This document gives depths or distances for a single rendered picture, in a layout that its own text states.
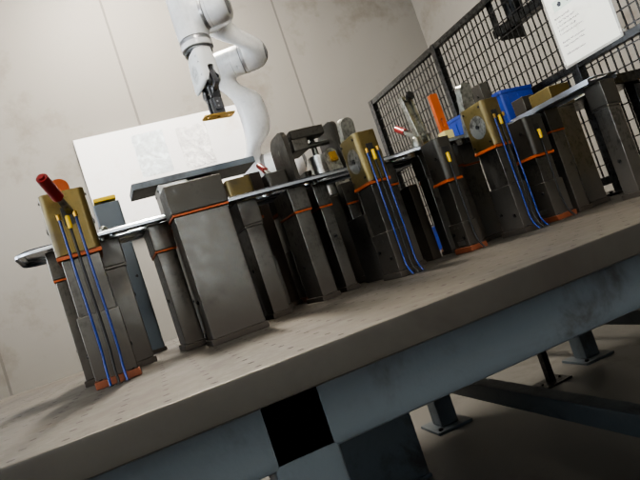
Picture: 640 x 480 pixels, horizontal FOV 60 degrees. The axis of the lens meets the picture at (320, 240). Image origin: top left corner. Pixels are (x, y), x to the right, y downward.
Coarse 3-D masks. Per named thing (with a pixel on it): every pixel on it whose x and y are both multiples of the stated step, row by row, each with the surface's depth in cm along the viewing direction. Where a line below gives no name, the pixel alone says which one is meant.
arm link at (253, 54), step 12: (228, 24) 178; (216, 36) 179; (228, 36) 179; (240, 36) 181; (252, 36) 185; (240, 48) 183; (252, 48) 183; (264, 48) 186; (252, 60) 185; (264, 60) 187
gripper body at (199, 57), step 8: (192, 48) 141; (200, 48) 140; (208, 48) 141; (192, 56) 142; (200, 56) 140; (208, 56) 140; (192, 64) 143; (200, 64) 139; (208, 64) 140; (216, 64) 141; (192, 72) 145; (200, 72) 140; (208, 72) 139; (216, 72) 141; (192, 80) 146; (200, 80) 141; (208, 80) 142; (200, 88) 142
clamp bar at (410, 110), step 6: (402, 96) 177; (408, 96) 174; (402, 102) 176; (408, 102) 178; (402, 108) 177; (408, 108) 177; (414, 108) 177; (408, 114) 176; (414, 114) 177; (408, 120) 176; (414, 120) 176; (420, 120) 176; (414, 126) 174; (420, 126) 176; (414, 132) 175; (420, 132) 176; (426, 132) 175
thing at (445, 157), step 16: (432, 144) 136; (448, 144) 136; (432, 160) 137; (448, 160) 135; (432, 176) 139; (448, 176) 135; (448, 192) 136; (464, 192) 136; (448, 208) 138; (464, 208) 136; (464, 224) 134; (464, 240) 135; (480, 240) 135
